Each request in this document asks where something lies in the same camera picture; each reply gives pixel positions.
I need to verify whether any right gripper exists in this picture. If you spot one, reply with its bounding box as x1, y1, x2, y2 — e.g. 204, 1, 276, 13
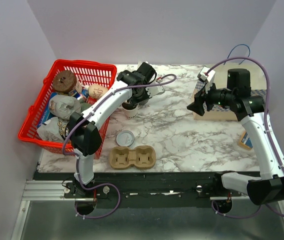
187, 78, 235, 116

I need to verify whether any black paper coffee cup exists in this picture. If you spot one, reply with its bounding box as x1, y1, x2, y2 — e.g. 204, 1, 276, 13
122, 102, 138, 119

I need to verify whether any white plastic cup lid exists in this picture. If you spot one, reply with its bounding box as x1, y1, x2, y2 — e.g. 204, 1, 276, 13
116, 130, 135, 147

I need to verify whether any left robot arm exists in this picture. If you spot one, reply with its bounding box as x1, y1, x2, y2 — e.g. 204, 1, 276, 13
65, 62, 157, 198

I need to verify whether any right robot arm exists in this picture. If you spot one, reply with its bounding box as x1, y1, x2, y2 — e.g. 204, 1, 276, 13
187, 67, 284, 205

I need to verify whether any beige drink bottle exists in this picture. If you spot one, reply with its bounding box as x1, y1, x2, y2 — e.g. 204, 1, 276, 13
84, 84, 108, 100

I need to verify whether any red plastic basket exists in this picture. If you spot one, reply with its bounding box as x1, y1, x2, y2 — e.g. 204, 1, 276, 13
18, 59, 117, 154

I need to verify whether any green melon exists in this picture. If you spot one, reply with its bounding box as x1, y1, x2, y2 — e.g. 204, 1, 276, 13
81, 102, 92, 112

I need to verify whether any red blue drink can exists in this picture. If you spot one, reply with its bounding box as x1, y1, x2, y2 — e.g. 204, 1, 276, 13
68, 83, 89, 103

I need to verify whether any cardboard cup carrier tray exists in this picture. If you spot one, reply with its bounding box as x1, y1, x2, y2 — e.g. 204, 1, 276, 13
109, 145, 156, 170

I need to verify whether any blue checkered paper bag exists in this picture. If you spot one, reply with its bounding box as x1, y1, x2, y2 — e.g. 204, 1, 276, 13
193, 62, 267, 121

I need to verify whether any brown round bread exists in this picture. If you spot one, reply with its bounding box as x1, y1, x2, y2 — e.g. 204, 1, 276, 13
52, 70, 77, 95

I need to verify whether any grey paper food bag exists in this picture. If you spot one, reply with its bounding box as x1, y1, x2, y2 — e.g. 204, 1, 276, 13
48, 94, 81, 120

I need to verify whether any white printed food bag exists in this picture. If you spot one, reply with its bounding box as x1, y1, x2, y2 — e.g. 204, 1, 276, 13
36, 117, 68, 143

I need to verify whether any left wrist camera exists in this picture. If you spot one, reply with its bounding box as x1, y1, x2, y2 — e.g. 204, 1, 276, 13
146, 85, 165, 99

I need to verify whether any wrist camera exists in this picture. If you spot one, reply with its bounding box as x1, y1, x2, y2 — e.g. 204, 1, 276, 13
146, 85, 165, 99
198, 66, 216, 93

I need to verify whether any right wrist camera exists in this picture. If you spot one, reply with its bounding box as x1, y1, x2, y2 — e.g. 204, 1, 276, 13
198, 66, 216, 93

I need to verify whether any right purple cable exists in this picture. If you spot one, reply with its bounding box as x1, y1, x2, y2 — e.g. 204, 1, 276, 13
206, 56, 284, 219

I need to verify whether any purple cable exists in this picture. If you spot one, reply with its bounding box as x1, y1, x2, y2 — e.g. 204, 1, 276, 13
61, 73, 177, 219
206, 56, 284, 219

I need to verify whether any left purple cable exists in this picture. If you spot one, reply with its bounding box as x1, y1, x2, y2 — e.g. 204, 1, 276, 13
61, 73, 177, 219

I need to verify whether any blue thin wire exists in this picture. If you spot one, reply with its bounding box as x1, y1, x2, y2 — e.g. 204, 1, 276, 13
225, 44, 251, 66

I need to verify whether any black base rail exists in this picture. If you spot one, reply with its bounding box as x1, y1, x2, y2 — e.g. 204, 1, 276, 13
33, 172, 257, 213

